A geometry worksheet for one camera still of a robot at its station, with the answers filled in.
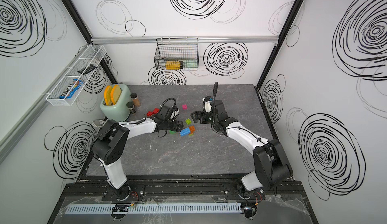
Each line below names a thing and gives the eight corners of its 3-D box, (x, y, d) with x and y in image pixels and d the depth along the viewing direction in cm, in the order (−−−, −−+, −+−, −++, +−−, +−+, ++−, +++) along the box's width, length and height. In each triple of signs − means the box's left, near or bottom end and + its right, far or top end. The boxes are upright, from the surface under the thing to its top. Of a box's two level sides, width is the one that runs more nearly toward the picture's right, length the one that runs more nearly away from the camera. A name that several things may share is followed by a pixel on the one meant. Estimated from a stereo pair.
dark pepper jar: (131, 116, 105) (126, 107, 98) (130, 111, 108) (125, 103, 100) (136, 114, 106) (132, 105, 99) (135, 109, 109) (131, 101, 101)
